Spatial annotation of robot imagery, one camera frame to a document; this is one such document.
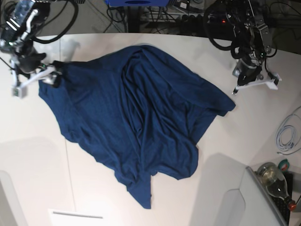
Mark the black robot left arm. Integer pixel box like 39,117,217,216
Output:
203,0,282,95

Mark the black power strip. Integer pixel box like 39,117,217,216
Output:
180,13,230,25

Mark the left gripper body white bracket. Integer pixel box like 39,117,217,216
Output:
232,58,282,95

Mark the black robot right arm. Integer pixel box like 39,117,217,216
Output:
0,0,79,98

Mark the light blue coiled cable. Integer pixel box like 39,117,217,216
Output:
275,112,301,155

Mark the green tape roll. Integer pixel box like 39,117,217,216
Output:
278,159,290,172

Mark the blue plastic crate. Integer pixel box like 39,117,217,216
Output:
105,0,173,7

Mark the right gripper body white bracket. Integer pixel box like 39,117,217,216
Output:
10,52,62,98

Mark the dark blue t-shirt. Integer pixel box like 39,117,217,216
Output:
39,45,236,209

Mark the clear glass bottle red cap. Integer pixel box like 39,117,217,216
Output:
257,162,297,211

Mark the black table leg post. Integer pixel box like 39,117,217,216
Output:
127,6,141,33

